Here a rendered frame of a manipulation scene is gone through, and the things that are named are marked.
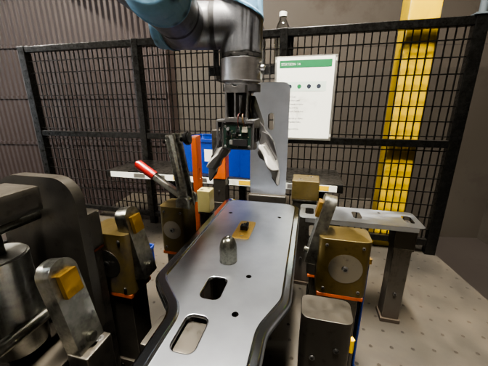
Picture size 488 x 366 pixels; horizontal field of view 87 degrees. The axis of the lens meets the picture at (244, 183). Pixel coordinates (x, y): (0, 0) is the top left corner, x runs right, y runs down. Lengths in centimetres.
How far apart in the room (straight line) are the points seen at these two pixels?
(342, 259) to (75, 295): 41
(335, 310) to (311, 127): 77
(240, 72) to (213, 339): 40
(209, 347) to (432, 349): 64
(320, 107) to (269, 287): 78
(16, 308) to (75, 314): 7
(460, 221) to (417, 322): 251
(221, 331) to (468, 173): 303
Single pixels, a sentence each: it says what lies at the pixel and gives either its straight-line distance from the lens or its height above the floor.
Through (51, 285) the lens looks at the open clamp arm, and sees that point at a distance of 37.
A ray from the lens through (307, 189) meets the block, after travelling 80.
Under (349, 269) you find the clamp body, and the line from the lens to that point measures 53.
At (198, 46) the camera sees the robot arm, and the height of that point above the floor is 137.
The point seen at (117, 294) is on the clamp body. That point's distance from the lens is 55.
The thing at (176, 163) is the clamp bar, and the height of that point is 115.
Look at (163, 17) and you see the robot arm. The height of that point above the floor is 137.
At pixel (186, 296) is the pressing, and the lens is 43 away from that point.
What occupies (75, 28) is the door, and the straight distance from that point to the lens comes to 313.
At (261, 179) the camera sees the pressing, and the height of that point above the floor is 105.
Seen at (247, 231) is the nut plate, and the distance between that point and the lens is 59.
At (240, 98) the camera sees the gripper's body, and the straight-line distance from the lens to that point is 49.
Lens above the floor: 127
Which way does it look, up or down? 16 degrees down
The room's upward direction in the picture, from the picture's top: straight up
